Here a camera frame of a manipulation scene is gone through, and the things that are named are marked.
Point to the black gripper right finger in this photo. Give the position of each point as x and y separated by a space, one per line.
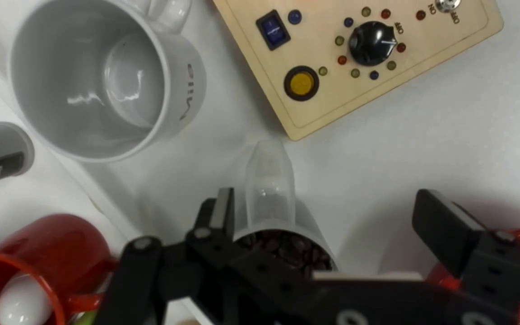
455 237

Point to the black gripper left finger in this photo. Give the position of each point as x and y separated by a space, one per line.
214 221

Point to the white ceramic mug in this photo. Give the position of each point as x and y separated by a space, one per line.
99 80

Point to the white egg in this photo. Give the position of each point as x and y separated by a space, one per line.
23 302

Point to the wooden switch board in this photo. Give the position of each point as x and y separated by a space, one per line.
319 60

